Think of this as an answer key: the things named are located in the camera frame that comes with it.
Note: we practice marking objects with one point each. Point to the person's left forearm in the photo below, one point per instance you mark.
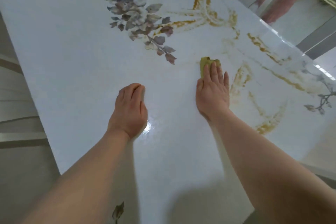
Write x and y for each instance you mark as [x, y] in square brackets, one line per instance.
[86, 179]

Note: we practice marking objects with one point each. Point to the person's right hand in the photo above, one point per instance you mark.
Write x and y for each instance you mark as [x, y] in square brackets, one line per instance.
[212, 97]

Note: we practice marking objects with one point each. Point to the person's right middle finger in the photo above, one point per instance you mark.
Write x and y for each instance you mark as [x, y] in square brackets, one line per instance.
[214, 73]

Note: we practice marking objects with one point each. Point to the person's right forearm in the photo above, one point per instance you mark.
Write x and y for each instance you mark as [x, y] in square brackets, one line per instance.
[267, 176]

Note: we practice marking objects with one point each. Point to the yellow-green cleaning cloth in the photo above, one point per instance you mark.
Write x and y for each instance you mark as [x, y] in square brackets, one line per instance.
[207, 61]

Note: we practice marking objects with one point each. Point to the person's right thumb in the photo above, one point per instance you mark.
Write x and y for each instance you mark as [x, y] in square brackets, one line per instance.
[199, 86]

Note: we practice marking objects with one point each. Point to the person's right little finger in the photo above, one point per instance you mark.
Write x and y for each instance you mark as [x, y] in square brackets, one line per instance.
[226, 80]

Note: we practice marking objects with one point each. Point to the person's left thumb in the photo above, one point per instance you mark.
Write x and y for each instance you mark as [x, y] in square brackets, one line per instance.
[144, 115]

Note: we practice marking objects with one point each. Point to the person's left hand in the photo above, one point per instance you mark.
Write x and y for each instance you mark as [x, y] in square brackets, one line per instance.
[127, 118]

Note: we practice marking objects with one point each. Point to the yellow-brown sauce smear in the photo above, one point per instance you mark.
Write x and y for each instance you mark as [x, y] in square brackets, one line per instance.
[263, 127]

